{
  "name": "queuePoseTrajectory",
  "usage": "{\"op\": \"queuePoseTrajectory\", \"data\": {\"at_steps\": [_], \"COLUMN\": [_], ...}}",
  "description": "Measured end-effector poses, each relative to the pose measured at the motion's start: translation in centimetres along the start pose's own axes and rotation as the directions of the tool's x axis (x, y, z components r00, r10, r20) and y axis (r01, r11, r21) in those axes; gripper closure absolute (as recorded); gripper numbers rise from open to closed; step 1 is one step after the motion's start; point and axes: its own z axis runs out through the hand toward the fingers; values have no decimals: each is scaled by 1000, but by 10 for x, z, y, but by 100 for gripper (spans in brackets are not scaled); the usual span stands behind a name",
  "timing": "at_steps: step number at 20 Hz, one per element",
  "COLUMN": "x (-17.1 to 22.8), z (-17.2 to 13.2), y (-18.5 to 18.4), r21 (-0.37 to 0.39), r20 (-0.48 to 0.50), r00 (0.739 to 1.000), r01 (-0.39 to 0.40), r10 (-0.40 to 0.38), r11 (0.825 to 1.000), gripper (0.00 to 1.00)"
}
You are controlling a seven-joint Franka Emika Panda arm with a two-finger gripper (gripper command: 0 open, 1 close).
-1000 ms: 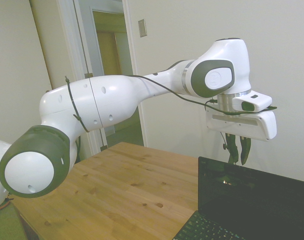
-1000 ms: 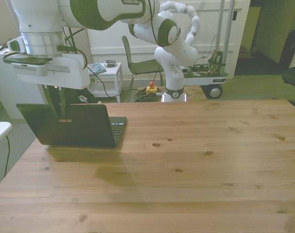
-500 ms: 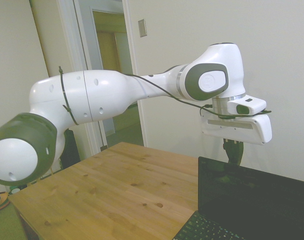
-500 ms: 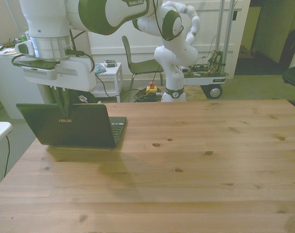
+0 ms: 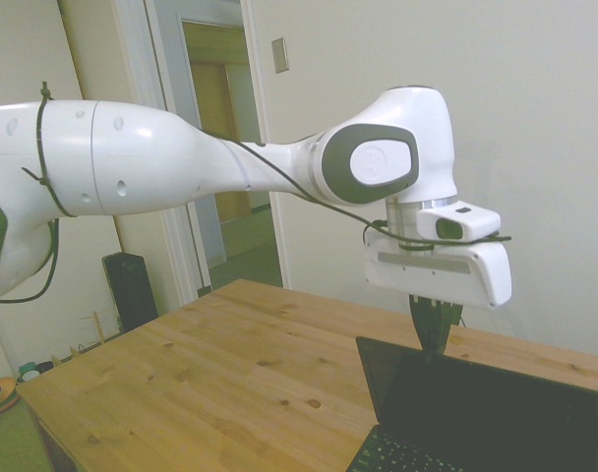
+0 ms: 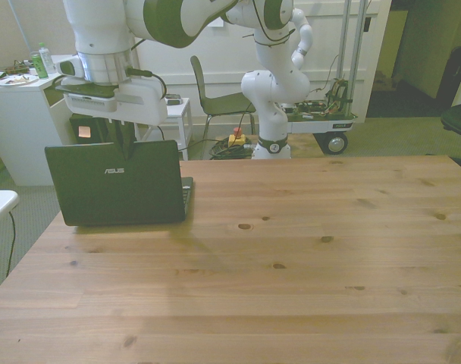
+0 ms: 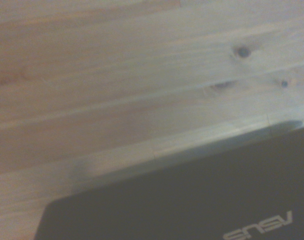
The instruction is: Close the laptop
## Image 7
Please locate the black ASUS laptop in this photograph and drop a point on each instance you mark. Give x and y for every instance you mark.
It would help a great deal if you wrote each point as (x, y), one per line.
(192, 195)

